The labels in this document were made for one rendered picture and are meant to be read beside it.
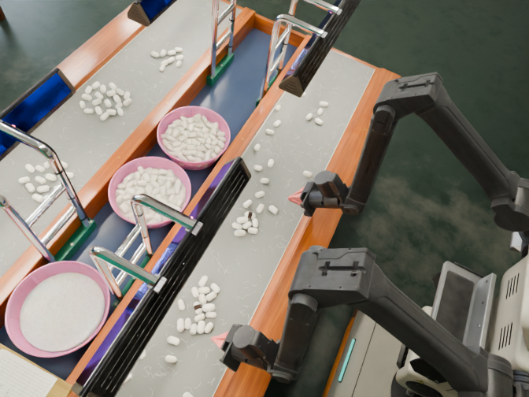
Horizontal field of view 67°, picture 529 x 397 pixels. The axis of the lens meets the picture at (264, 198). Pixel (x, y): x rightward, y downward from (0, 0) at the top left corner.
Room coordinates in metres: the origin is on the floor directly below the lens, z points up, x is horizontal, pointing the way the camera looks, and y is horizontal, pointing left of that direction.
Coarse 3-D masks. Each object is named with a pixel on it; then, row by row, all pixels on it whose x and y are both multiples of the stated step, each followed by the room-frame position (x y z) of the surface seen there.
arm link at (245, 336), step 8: (240, 328) 0.22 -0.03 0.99; (248, 328) 0.23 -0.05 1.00; (240, 336) 0.21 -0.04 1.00; (248, 336) 0.21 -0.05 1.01; (256, 336) 0.21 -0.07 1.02; (264, 336) 0.22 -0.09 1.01; (240, 344) 0.19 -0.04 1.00; (248, 344) 0.19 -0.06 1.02; (256, 344) 0.19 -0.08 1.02; (264, 344) 0.20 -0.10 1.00; (272, 344) 0.21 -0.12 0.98; (248, 352) 0.18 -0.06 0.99; (256, 352) 0.18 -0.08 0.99; (264, 352) 0.19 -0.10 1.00; (272, 352) 0.20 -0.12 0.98; (264, 360) 0.17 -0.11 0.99; (272, 360) 0.18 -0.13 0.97; (272, 368) 0.17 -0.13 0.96; (272, 376) 0.15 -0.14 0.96; (280, 376) 0.15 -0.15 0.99; (288, 376) 0.15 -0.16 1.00
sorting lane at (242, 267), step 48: (288, 96) 1.25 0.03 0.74; (336, 96) 1.33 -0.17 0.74; (288, 144) 1.00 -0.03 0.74; (336, 144) 1.07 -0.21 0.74; (288, 192) 0.79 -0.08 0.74; (240, 240) 0.55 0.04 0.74; (288, 240) 0.60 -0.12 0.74; (240, 288) 0.40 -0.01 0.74; (192, 336) 0.22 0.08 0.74; (144, 384) 0.07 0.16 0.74; (192, 384) 0.10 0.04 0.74
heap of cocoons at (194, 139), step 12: (180, 120) 0.98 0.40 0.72; (192, 120) 0.98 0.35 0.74; (204, 120) 0.99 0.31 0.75; (168, 132) 0.89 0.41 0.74; (180, 132) 0.91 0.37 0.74; (192, 132) 0.92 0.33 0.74; (204, 132) 0.94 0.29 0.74; (216, 132) 0.96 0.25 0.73; (168, 144) 0.84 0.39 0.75; (180, 144) 0.86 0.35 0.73; (192, 144) 0.87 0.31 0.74; (204, 144) 0.90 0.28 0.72; (216, 144) 0.91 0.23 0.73; (180, 156) 0.80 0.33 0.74; (192, 156) 0.83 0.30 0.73; (204, 156) 0.83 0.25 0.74
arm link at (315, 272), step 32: (320, 256) 0.27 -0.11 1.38; (352, 256) 0.27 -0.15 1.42; (320, 288) 0.21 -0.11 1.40; (352, 288) 0.22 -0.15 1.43; (384, 288) 0.24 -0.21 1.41; (384, 320) 0.21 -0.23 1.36; (416, 320) 0.22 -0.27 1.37; (416, 352) 0.19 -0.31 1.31; (448, 352) 0.20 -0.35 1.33; (480, 352) 0.24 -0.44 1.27; (480, 384) 0.18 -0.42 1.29
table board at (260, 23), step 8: (224, 0) 1.75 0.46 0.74; (240, 8) 1.73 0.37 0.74; (256, 16) 1.70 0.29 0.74; (256, 24) 1.70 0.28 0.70; (264, 24) 1.69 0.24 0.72; (272, 24) 1.68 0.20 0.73; (280, 24) 1.69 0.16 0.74; (264, 32) 1.69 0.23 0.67; (280, 32) 1.67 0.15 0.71; (296, 32) 1.67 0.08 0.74; (288, 40) 1.66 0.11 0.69; (296, 40) 1.66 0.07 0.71; (352, 56) 1.62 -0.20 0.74; (368, 64) 1.60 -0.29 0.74
